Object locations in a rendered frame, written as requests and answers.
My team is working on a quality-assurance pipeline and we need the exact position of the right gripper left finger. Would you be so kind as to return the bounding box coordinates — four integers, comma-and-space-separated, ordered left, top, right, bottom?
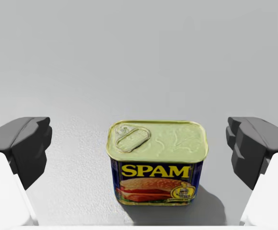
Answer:
0, 116, 53, 226

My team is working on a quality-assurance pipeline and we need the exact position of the green and blue rectangular can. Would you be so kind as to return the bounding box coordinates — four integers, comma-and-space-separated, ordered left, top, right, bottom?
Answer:
107, 120, 209, 207

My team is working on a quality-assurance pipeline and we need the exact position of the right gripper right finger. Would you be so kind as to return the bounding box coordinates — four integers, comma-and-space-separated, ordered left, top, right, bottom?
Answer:
226, 116, 278, 226

